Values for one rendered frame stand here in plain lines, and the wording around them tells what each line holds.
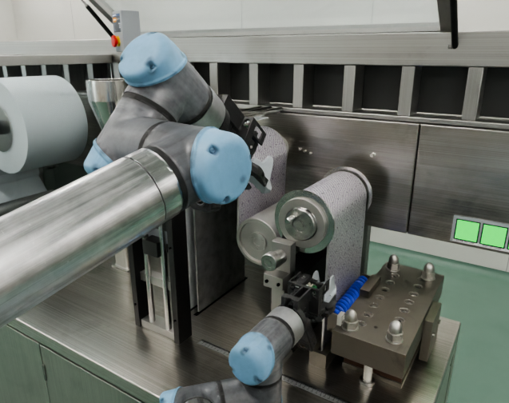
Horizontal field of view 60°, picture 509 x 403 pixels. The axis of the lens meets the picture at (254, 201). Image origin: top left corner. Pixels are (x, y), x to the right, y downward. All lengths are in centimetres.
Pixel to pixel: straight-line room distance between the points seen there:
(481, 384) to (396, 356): 172
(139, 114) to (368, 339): 69
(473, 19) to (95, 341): 306
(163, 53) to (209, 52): 92
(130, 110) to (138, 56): 7
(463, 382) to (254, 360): 200
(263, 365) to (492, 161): 73
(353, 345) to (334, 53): 74
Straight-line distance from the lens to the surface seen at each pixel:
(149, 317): 128
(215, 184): 42
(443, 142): 119
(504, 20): 350
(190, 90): 58
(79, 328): 133
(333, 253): 102
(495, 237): 122
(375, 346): 100
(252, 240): 107
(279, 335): 81
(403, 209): 125
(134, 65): 56
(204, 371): 111
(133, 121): 54
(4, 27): 678
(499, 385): 273
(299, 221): 97
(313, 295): 91
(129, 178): 40
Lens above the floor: 161
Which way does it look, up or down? 19 degrees down
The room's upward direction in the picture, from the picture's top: straight up
